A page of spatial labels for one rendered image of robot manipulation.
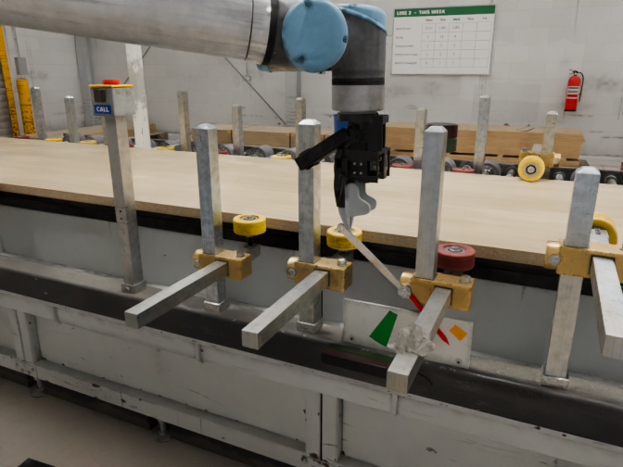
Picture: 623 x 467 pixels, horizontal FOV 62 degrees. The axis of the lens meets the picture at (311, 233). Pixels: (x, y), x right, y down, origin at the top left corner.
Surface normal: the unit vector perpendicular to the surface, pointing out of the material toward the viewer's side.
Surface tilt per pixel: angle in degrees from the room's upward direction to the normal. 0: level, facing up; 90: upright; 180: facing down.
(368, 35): 90
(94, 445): 0
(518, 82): 90
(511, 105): 90
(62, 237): 90
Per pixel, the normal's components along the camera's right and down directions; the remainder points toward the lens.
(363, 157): -0.42, 0.28
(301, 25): 0.33, 0.29
